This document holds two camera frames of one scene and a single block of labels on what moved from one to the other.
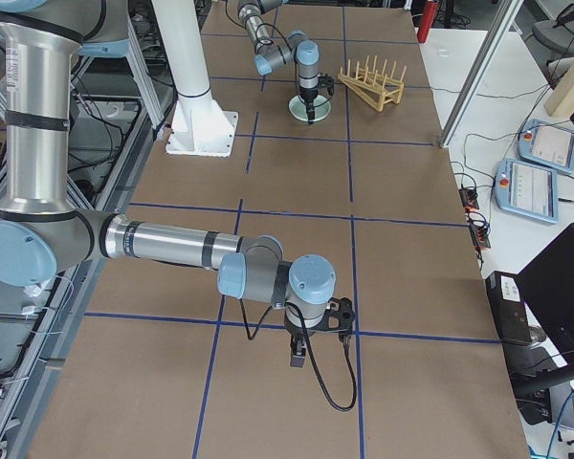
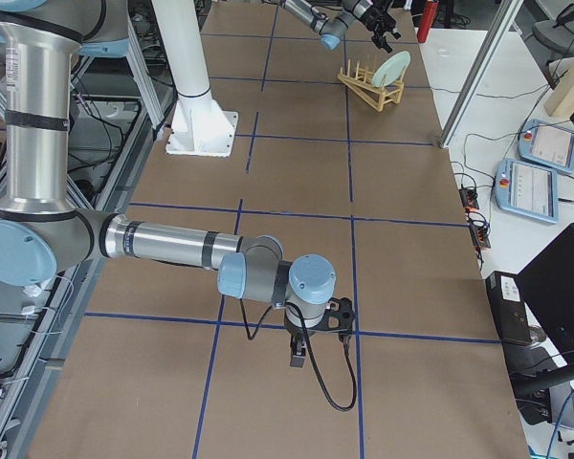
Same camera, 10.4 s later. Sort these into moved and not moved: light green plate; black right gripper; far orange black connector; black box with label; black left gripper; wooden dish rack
Moved: black left gripper; light green plate
Not moved: black right gripper; far orange black connector; black box with label; wooden dish rack
